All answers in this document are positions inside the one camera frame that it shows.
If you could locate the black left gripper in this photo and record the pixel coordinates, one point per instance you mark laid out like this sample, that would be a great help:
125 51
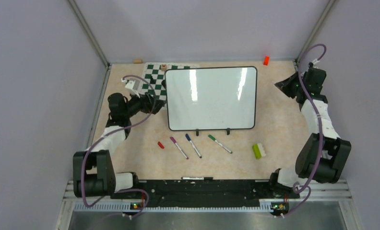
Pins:
150 104

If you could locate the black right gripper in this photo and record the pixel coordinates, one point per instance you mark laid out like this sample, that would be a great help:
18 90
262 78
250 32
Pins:
285 86

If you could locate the white whiteboard black frame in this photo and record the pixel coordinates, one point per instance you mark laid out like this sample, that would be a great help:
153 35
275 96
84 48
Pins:
221 98

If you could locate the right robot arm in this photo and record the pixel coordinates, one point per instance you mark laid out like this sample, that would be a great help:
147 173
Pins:
325 153

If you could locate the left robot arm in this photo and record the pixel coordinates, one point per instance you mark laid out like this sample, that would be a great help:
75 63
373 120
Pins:
93 172

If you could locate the black sparkly microphone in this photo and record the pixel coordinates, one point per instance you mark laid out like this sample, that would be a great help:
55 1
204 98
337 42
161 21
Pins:
163 85

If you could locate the green white chess mat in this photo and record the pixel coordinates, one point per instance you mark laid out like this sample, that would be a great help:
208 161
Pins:
153 73

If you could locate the pink capped marker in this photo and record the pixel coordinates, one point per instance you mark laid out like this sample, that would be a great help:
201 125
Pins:
179 148

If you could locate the orange block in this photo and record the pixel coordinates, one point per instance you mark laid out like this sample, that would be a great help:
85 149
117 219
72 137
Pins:
266 60

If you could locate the blue capped marker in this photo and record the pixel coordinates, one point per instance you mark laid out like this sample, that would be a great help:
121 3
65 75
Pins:
193 145

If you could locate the wooden cork piece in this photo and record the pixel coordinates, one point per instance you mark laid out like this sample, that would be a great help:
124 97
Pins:
137 61

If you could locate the green capped marker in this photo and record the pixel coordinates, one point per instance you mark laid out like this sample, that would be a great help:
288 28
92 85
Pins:
220 144

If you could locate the green lego brick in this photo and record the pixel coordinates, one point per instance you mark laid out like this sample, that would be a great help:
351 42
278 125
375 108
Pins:
258 151

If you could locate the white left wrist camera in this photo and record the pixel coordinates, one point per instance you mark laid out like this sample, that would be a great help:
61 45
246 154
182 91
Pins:
132 86

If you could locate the marker on base rail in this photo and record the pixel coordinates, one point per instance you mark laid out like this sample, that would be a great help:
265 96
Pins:
197 178

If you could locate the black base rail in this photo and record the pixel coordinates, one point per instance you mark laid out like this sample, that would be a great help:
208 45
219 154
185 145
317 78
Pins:
208 193

